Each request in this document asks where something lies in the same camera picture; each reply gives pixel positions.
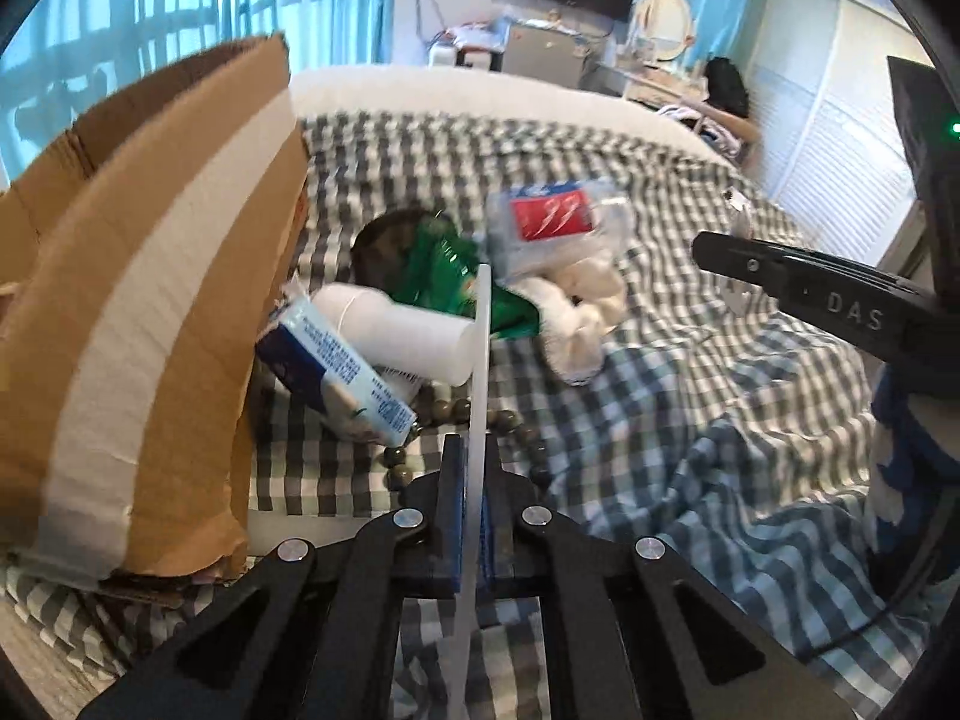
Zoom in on blue white small box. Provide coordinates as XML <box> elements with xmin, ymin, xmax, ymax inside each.
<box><xmin>255</xmin><ymin>294</ymin><xmax>419</xmax><ymax>445</ymax></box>

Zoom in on pile of plastic bags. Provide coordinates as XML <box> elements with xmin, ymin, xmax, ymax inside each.
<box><xmin>442</xmin><ymin>11</ymin><xmax>515</xmax><ymax>53</ymax></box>

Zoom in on black backpack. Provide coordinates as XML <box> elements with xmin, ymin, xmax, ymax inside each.
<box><xmin>703</xmin><ymin>56</ymin><xmax>751</xmax><ymax>119</ymax></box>

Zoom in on small white object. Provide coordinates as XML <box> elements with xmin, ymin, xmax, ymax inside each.
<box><xmin>720</xmin><ymin>187</ymin><xmax>755</xmax><ymax>314</ymax></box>

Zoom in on plastic bag of cotton balls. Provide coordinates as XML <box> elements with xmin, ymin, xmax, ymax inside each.
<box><xmin>484</xmin><ymin>176</ymin><xmax>635</xmax><ymax>387</ymax></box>

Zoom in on black cable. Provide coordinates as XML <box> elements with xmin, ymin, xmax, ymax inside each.
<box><xmin>810</xmin><ymin>570</ymin><xmax>938</xmax><ymax>661</ymax></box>

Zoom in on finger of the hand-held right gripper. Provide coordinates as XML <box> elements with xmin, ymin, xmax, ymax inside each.
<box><xmin>691</xmin><ymin>229</ymin><xmax>807</xmax><ymax>302</ymax></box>

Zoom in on hanging wall cable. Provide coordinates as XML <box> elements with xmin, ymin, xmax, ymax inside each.
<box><xmin>416</xmin><ymin>0</ymin><xmax>451</xmax><ymax>46</ymax></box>

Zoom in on brown cardboard box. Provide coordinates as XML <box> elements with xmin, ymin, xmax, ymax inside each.
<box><xmin>0</xmin><ymin>31</ymin><xmax>312</xmax><ymax>601</ymax></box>

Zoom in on green foil packet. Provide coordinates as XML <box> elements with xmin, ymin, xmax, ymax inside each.
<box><xmin>390</xmin><ymin>214</ymin><xmax>541</xmax><ymax>338</ymax></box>

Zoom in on white plastic drawer cabinet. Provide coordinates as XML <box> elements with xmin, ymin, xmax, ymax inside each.
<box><xmin>429</xmin><ymin>41</ymin><xmax>503</xmax><ymax>74</ymax></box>

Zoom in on silver mini fridge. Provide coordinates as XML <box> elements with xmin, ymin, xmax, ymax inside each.
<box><xmin>504</xmin><ymin>21</ymin><xmax>586</xmax><ymax>87</ymax></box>

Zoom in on white plastic card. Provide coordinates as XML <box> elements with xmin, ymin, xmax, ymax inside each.
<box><xmin>448</xmin><ymin>264</ymin><xmax>494</xmax><ymax>720</ymax></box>

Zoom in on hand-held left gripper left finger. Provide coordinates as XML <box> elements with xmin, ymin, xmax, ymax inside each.
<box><xmin>75</xmin><ymin>435</ymin><xmax>462</xmax><ymax>720</ymax></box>

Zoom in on wide blue curtain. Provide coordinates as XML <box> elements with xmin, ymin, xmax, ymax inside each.
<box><xmin>0</xmin><ymin>0</ymin><xmax>248</xmax><ymax>181</ymax></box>

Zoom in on dark small case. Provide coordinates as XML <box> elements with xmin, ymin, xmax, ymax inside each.
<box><xmin>352</xmin><ymin>208</ymin><xmax>443</xmax><ymax>301</ymax></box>

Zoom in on grey white checked sheet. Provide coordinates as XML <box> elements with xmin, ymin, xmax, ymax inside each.
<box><xmin>0</xmin><ymin>109</ymin><xmax>931</xmax><ymax>720</ymax></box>

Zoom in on white louvred wardrobe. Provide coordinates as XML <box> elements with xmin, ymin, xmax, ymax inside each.
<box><xmin>750</xmin><ymin>0</ymin><xmax>920</xmax><ymax>263</ymax></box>

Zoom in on oval white mirror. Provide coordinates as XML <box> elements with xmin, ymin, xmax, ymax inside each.
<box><xmin>634</xmin><ymin>0</ymin><xmax>695</xmax><ymax>65</ymax></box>

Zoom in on dark bead bracelet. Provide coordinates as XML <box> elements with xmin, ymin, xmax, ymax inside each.
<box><xmin>382</xmin><ymin>382</ymin><xmax>552</xmax><ymax>492</ymax></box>

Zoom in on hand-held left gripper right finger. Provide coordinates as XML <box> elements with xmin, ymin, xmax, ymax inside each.
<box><xmin>480</xmin><ymin>431</ymin><xmax>856</xmax><ymax>720</ymax></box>

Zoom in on white plastic bottle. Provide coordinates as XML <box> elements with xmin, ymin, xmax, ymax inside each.
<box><xmin>311</xmin><ymin>283</ymin><xmax>477</xmax><ymax>385</ymax></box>

